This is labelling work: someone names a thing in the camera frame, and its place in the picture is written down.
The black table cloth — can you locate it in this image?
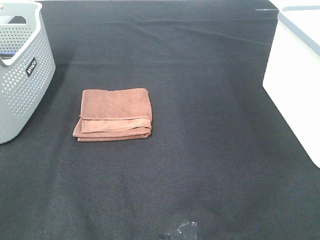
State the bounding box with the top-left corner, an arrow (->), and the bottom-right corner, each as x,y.
0,0 -> 320,240

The brown towel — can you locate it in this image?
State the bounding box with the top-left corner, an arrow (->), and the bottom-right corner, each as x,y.
72,88 -> 153,142

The grey perforated plastic basket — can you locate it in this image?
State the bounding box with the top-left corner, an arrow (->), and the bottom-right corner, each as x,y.
0,0 -> 56,144

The white box with grey rim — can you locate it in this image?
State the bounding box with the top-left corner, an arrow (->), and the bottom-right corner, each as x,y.
262,0 -> 320,167

